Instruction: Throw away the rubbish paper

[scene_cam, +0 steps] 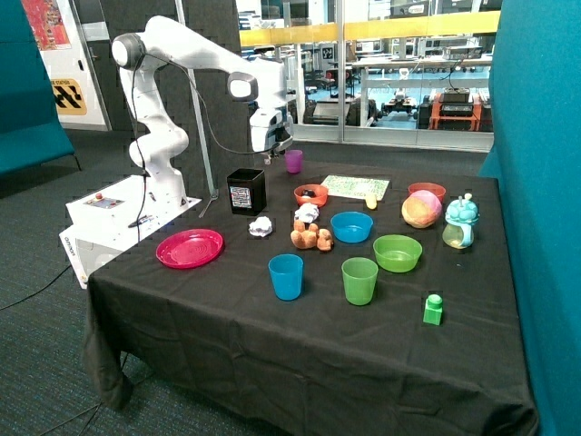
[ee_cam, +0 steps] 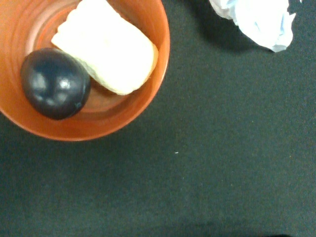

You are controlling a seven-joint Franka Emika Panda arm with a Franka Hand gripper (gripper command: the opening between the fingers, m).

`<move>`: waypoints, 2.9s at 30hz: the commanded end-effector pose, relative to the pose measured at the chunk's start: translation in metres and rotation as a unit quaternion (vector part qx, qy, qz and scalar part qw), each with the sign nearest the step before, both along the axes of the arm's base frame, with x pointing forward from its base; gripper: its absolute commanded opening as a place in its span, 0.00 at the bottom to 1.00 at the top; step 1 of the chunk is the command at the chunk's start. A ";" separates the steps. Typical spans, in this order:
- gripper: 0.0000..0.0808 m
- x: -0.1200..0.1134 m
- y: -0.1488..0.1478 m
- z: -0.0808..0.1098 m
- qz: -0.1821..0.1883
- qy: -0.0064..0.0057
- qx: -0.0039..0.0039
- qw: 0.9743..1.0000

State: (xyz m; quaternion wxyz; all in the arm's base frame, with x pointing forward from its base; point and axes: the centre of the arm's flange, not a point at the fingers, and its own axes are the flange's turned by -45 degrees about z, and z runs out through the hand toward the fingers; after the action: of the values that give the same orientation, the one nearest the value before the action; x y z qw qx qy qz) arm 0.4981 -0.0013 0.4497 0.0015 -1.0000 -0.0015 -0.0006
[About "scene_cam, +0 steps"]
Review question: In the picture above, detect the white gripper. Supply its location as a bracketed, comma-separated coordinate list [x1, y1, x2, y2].
[250, 108, 293, 164]

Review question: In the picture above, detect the white paper ball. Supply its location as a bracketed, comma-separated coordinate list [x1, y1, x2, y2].
[294, 203, 320, 223]

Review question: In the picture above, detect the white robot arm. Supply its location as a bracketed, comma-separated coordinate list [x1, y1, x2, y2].
[112, 15, 293, 208]

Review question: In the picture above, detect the purple plastic cup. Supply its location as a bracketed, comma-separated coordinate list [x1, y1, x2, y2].
[284, 150, 303, 173]

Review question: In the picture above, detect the black square bin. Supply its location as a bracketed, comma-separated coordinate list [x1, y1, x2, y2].
[227, 168, 267, 216]

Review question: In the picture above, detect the black toy in bowl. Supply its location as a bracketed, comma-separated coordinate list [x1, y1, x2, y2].
[300, 189, 316, 198]

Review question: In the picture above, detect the orange plastic bowl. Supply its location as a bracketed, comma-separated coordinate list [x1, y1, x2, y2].
[294, 183, 329, 207]

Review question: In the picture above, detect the green patterned board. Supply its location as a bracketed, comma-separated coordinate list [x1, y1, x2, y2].
[321, 174, 390, 201]

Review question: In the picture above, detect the brown plush toy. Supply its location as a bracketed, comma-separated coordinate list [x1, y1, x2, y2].
[290, 220, 334, 253]

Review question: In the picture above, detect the blue plastic bowl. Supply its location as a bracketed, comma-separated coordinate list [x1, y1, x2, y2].
[330, 211, 374, 243]

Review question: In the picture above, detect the yellow toy piece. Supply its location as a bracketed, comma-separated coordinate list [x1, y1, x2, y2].
[365, 193, 378, 210]

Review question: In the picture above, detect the blue plastic cup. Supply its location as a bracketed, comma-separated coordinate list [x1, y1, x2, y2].
[268, 253, 304, 301]

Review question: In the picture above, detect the pink plastic plate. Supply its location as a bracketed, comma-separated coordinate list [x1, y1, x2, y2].
[155, 229, 224, 269]

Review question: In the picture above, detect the black pen on box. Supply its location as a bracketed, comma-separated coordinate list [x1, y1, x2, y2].
[128, 215, 153, 228]

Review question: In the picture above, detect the black tablecloth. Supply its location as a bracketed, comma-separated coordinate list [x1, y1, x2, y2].
[84, 162, 540, 435]

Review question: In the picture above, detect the green plastic cup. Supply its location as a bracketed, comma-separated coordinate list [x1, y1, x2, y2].
[341, 257, 379, 306]

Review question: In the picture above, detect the pink yellow soft ball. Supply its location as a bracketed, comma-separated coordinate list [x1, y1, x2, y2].
[401, 191, 442, 229]

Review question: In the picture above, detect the green plastic bowl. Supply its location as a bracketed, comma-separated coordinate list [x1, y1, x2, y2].
[373, 234, 423, 273]

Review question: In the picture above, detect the red plastic bowl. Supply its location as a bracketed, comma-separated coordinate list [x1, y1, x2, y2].
[408, 182, 447, 203]

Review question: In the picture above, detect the white robot control box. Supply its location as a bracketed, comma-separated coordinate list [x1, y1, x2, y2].
[60, 175, 200, 289]

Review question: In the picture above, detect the blue toddler sippy cup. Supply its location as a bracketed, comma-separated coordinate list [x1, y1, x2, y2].
[442, 193, 479, 250]

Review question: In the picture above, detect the yellow black warning sign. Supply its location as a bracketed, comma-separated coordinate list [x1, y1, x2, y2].
[51, 78, 87, 116]

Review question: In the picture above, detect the green toy block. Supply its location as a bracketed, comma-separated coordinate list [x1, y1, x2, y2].
[423, 293, 443, 325]

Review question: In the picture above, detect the teal sofa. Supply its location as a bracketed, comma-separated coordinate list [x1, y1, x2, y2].
[0, 1, 75, 175]

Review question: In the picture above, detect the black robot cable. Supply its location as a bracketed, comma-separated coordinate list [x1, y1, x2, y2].
[130, 52, 255, 230]

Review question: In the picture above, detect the red wall poster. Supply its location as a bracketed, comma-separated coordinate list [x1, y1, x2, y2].
[21, 0, 72, 52]

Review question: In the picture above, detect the teal partition wall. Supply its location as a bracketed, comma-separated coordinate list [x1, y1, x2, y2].
[481, 1, 580, 435]

